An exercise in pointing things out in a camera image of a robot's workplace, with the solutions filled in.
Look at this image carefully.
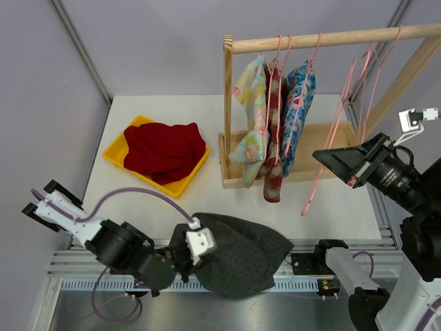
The blue floral garment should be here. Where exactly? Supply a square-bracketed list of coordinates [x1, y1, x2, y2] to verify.
[280, 61, 316, 178]

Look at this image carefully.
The red plaid garment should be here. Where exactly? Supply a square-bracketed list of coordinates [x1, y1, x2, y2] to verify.
[259, 78, 285, 203]

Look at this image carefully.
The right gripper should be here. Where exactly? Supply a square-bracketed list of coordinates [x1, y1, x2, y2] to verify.
[315, 131, 438, 214]

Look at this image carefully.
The pink hanger of red skirt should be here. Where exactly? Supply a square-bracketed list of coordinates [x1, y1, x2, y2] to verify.
[358, 26, 402, 144]

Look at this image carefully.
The pastel floral garment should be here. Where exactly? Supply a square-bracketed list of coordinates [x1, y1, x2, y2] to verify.
[229, 55, 269, 188]

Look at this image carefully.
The red skirt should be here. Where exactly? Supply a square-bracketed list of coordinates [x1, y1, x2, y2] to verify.
[123, 122, 206, 185]

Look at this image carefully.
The dark grey dotted garment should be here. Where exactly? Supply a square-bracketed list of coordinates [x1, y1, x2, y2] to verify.
[194, 212, 294, 299]

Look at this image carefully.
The yellow plastic tray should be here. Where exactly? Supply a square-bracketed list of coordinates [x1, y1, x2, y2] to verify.
[103, 115, 210, 199]

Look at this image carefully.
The wooden clothes rack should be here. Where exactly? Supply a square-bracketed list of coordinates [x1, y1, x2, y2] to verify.
[218, 23, 440, 189]

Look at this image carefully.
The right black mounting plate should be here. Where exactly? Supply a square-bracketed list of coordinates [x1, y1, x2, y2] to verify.
[290, 253, 334, 276]

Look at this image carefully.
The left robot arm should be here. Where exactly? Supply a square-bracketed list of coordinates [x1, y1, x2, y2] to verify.
[22, 180, 215, 297]

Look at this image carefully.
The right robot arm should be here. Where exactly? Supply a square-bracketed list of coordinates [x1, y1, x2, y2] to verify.
[312, 133, 440, 330]

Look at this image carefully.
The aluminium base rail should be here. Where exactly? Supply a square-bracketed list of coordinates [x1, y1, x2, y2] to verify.
[47, 237, 404, 292]

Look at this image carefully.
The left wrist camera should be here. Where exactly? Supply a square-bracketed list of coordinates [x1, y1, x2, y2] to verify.
[185, 217, 216, 265]

